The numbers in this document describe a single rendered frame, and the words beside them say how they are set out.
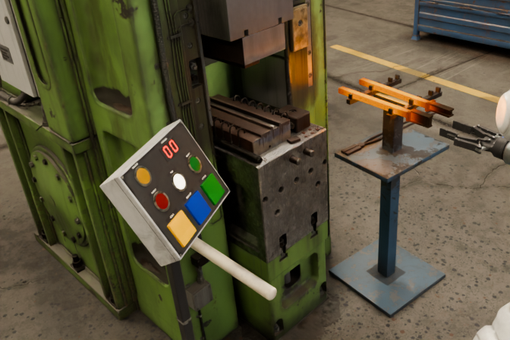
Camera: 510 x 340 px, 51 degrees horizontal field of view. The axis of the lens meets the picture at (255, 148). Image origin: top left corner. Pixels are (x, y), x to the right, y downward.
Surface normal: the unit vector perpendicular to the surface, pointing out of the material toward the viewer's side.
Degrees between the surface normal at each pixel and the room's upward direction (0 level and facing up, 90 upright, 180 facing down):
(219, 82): 90
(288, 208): 90
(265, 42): 90
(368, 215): 0
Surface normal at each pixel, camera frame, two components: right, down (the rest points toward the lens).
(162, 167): 0.76, -0.35
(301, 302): 0.69, 0.29
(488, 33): -0.77, 0.36
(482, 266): -0.08, -0.87
